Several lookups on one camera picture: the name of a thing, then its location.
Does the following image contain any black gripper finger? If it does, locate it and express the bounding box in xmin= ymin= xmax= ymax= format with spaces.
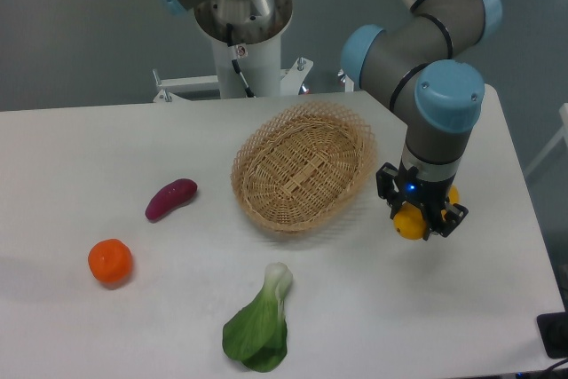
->
xmin=375 ymin=162 xmax=406 ymax=218
xmin=423 ymin=202 xmax=469 ymax=241

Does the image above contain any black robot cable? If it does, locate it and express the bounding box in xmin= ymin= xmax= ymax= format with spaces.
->
xmin=225 ymin=22 xmax=257 ymax=99

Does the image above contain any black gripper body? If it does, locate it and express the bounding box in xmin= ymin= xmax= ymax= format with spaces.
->
xmin=396 ymin=165 xmax=455 ymax=213

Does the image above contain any green bok choy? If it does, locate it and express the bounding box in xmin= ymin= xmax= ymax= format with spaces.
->
xmin=222 ymin=263 xmax=293 ymax=373

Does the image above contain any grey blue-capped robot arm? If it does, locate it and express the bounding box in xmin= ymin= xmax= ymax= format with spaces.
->
xmin=162 ymin=0 xmax=502 ymax=239

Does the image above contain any woven wicker basket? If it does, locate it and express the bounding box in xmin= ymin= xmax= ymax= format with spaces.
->
xmin=231 ymin=101 xmax=377 ymax=234

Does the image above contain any orange tangerine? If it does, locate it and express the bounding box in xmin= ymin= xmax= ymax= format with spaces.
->
xmin=87 ymin=239 xmax=133 ymax=284

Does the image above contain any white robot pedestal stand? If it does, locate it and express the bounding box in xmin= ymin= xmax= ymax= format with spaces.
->
xmin=152 ymin=0 xmax=356 ymax=103

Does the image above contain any purple sweet potato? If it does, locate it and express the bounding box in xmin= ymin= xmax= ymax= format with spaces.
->
xmin=145 ymin=178 xmax=198 ymax=222

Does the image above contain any white frame at right edge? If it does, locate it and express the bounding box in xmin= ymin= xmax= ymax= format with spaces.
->
xmin=524 ymin=103 xmax=567 ymax=179

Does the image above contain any black device at table edge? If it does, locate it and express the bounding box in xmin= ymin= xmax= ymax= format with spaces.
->
xmin=536 ymin=312 xmax=567 ymax=359

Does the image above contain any yellow mango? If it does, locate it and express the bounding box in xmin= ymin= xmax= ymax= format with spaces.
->
xmin=392 ymin=186 xmax=460 ymax=241

